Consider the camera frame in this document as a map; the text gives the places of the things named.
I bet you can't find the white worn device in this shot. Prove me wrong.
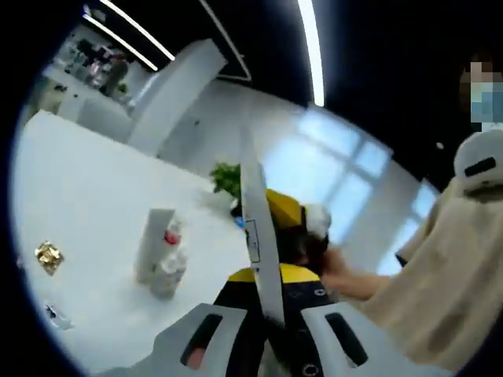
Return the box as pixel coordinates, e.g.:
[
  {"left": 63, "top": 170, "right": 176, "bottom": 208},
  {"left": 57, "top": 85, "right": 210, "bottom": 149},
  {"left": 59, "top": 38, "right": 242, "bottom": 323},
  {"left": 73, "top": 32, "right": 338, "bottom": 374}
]
[{"left": 453, "top": 129, "right": 503, "bottom": 196}]

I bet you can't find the small white skincare spray bottle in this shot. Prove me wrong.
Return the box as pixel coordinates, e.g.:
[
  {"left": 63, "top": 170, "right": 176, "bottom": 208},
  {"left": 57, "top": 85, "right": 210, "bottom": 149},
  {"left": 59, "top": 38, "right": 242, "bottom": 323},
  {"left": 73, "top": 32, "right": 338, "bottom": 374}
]
[{"left": 150, "top": 247, "right": 189, "bottom": 300}]

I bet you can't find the potted green plant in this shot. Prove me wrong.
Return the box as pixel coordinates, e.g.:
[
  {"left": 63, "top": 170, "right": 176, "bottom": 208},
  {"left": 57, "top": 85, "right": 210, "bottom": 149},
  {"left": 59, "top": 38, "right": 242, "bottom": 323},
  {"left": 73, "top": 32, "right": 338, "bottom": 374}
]
[{"left": 210, "top": 162, "right": 243, "bottom": 202}]

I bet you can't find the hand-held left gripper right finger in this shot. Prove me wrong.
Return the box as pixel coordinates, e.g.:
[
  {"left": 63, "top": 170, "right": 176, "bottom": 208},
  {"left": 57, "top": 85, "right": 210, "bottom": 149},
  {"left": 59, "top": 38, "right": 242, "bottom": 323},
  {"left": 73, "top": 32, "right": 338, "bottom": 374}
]
[{"left": 270, "top": 263, "right": 398, "bottom": 377}]

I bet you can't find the person's right hand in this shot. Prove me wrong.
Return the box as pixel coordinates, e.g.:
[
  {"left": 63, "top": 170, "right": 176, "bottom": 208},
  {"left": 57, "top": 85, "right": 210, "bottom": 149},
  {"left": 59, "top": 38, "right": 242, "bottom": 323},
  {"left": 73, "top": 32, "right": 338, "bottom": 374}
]
[{"left": 291, "top": 230, "right": 347, "bottom": 284}]

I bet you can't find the gold foil wrapper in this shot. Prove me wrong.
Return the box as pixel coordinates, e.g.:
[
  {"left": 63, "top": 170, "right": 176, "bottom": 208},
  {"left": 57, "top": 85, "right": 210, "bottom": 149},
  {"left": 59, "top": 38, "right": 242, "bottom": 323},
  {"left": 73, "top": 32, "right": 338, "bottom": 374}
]
[{"left": 34, "top": 240, "right": 65, "bottom": 276}]

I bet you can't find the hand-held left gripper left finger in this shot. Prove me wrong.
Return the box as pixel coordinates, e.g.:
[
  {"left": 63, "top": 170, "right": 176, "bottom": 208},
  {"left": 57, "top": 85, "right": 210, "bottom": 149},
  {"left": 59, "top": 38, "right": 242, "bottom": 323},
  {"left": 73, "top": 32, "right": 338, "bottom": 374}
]
[{"left": 154, "top": 268, "right": 273, "bottom": 377}]

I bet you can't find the long plain white skincare tube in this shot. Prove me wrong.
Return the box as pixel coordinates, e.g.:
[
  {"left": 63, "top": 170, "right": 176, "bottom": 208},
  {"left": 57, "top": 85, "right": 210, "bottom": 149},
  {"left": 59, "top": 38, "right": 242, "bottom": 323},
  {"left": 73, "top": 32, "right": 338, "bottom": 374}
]
[{"left": 134, "top": 207, "right": 177, "bottom": 284}]

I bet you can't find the small clear red skincare bottle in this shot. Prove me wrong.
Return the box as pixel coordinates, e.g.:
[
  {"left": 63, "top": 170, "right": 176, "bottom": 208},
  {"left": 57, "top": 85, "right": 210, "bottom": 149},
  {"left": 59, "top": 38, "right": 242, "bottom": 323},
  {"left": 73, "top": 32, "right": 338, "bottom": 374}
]
[{"left": 163, "top": 219, "right": 185, "bottom": 248}]

